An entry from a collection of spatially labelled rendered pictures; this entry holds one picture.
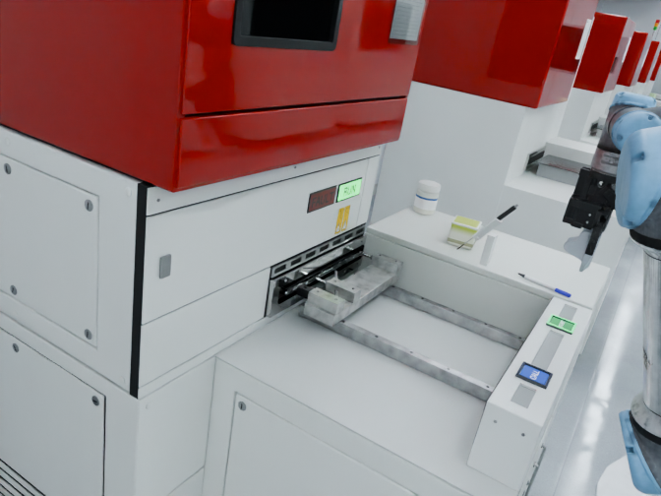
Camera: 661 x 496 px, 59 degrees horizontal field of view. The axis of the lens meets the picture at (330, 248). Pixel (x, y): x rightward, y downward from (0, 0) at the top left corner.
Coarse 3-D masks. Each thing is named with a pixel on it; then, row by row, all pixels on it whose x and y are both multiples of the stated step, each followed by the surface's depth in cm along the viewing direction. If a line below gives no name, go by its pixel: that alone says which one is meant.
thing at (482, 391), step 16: (304, 304) 140; (352, 336) 134; (368, 336) 132; (384, 352) 131; (400, 352) 129; (416, 352) 129; (416, 368) 128; (432, 368) 125; (448, 368) 125; (448, 384) 124; (464, 384) 122; (480, 384) 121
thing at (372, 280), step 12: (360, 276) 154; (372, 276) 155; (384, 276) 156; (396, 276) 159; (372, 288) 148; (384, 288) 154; (360, 300) 142; (312, 312) 134; (324, 312) 133; (348, 312) 138
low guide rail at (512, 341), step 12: (396, 288) 157; (408, 300) 155; (420, 300) 154; (432, 312) 153; (444, 312) 151; (456, 312) 150; (456, 324) 150; (468, 324) 148; (480, 324) 146; (492, 336) 146; (504, 336) 144; (516, 336) 144; (516, 348) 143
